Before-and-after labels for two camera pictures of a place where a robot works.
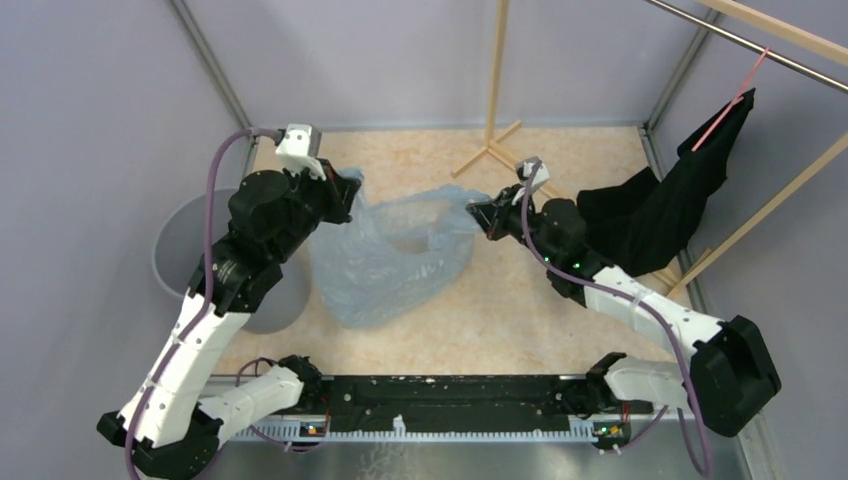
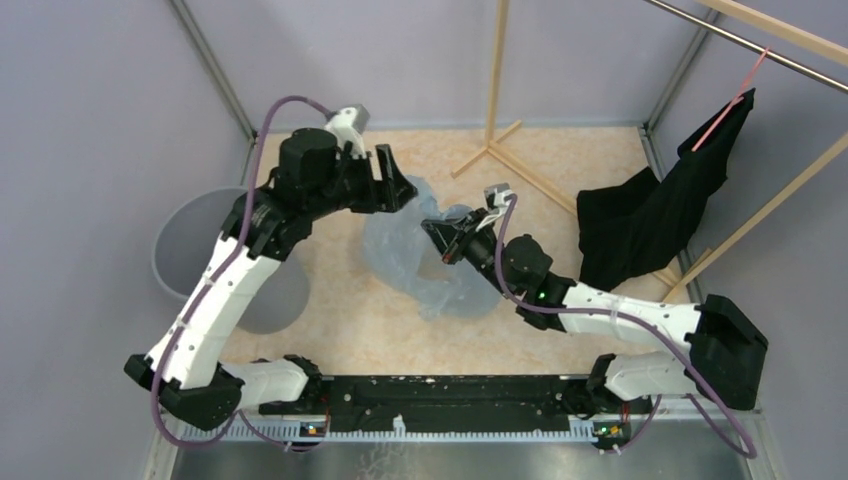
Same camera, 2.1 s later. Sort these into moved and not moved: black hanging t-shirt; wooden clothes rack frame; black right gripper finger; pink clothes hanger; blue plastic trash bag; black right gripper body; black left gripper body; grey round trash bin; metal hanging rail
Moved: black right gripper finger; black right gripper body; blue plastic trash bag; black left gripper body
Not moved: pink clothes hanger; metal hanging rail; grey round trash bin; wooden clothes rack frame; black hanging t-shirt
